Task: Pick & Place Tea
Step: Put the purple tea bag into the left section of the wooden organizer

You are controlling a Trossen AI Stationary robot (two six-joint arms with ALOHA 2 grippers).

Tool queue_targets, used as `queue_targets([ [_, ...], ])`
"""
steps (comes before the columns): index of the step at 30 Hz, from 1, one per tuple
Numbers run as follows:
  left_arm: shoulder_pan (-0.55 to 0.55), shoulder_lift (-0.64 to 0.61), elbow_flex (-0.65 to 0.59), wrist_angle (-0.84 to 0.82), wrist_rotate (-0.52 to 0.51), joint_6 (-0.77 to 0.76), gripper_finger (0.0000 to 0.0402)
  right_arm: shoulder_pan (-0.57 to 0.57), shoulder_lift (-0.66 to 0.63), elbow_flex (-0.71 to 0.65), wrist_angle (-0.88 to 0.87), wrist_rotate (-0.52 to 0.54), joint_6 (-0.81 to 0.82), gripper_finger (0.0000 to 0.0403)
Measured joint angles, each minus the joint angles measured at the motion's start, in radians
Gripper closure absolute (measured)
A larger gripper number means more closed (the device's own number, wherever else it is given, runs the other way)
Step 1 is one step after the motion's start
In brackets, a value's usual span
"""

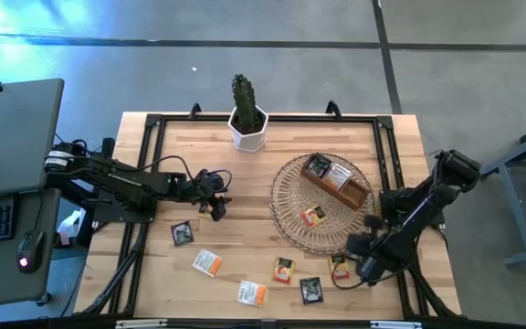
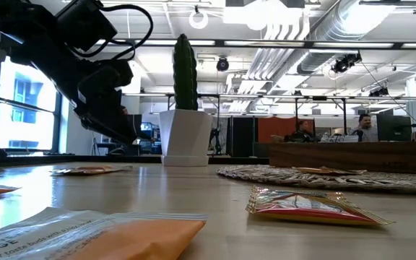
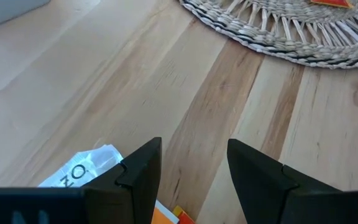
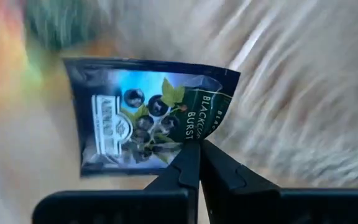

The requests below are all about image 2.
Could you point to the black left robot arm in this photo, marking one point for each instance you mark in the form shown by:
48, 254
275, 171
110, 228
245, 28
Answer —
31, 32

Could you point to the small black ceiling device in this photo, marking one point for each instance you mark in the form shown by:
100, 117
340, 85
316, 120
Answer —
378, 92

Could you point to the brown wooden tea box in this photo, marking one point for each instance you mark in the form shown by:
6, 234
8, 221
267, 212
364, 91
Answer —
338, 159

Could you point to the person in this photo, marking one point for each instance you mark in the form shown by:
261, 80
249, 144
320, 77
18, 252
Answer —
302, 131
125, 109
365, 127

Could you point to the black ceiling camera mount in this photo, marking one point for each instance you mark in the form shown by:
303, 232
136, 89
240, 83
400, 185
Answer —
345, 63

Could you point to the round wicker basket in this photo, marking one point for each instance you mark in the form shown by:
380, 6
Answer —
265, 177

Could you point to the small black robot arm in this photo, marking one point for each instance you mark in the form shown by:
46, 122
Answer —
215, 139

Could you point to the green cactus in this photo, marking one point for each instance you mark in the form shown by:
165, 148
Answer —
185, 72

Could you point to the black partition panel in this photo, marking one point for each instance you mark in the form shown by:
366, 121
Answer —
243, 137

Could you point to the black aluminium table frame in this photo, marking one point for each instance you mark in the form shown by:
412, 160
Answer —
49, 159

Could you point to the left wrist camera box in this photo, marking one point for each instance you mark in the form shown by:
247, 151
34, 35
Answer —
85, 23

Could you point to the white plant pot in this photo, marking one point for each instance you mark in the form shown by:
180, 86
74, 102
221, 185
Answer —
185, 137

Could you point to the black computer monitor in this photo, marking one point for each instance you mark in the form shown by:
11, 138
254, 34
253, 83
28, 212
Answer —
137, 124
394, 128

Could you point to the long linear ceiling light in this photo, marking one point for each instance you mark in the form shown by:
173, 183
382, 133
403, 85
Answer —
258, 43

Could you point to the red orange tea bag packet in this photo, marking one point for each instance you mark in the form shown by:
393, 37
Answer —
302, 209
323, 170
89, 169

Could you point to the large window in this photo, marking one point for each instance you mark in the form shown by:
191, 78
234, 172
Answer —
27, 115

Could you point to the orange partition panel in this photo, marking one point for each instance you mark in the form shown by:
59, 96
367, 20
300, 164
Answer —
276, 128

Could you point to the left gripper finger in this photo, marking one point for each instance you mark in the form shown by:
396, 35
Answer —
121, 119
99, 122

